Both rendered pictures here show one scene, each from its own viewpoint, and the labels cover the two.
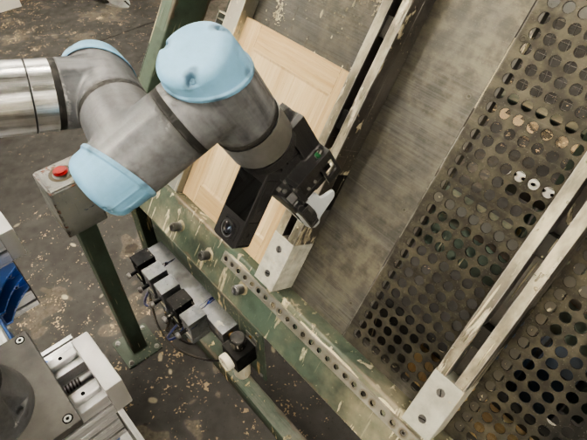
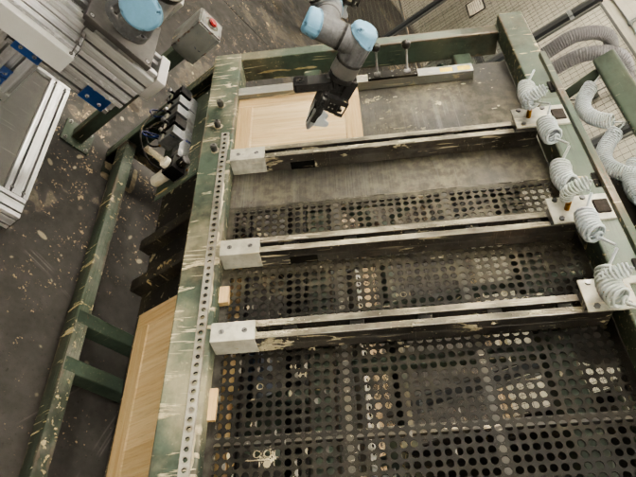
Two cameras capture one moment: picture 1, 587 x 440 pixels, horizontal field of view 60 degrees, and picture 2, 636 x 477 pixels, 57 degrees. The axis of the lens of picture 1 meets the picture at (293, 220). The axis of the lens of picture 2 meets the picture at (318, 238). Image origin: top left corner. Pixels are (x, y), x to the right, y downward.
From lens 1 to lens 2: 1.18 m
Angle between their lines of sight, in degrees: 20
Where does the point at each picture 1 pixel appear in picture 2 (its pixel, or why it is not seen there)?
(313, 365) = (205, 200)
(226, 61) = (370, 38)
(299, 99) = (335, 128)
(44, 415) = (142, 49)
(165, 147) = (335, 32)
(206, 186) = (254, 110)
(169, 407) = (52, 175)
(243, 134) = (347, 59)
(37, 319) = not seen: hidden behind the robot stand
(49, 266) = not seen: hidden behind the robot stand
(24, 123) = not seen: outside the picture
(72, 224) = (181, 44)
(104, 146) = (325, 13)
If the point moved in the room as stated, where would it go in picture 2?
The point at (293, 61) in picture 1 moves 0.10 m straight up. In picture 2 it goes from (351, 116) to (373, 102)
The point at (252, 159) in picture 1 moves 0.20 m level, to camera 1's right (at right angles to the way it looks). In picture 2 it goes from (338, 69) to (373, 134)
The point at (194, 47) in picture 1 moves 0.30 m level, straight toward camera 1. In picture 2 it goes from (368, 27) to (339, 42)
